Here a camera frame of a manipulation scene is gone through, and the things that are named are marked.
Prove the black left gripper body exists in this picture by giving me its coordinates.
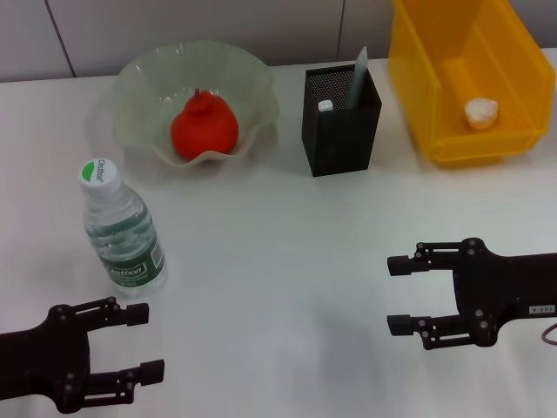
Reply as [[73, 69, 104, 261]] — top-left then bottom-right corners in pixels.
[[0, 304, 93, 415]]

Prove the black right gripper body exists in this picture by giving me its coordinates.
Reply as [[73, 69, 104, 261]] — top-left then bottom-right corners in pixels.
[[452, 237, 557, 348]]

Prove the clear water bottle green label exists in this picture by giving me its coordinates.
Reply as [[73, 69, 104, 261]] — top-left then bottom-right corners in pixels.
[[77, 157, 169, 300]]

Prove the white paper ball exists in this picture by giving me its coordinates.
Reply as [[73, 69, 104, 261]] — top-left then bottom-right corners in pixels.
[[464, 98, 501, 131]]

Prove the grey glitter pen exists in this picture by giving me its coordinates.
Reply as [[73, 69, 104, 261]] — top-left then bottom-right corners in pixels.
[[345, 45, 370, 111]]

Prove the red-orange knobbed orange fruit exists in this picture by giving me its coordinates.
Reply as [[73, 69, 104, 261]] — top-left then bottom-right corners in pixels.
[[169, 88, 240, 162]]

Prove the black mesh pen holder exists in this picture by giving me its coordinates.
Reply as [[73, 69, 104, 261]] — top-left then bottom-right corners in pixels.
[[301, 63, 384, 178]]

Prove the yellow plastic storage bin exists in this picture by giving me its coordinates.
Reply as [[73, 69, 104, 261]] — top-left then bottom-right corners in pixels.
[[386, 0, 557, 169]]

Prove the translucent green wavy glass bowl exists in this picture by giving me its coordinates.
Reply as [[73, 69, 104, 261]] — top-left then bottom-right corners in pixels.
[[111, 41, 280, 169]]

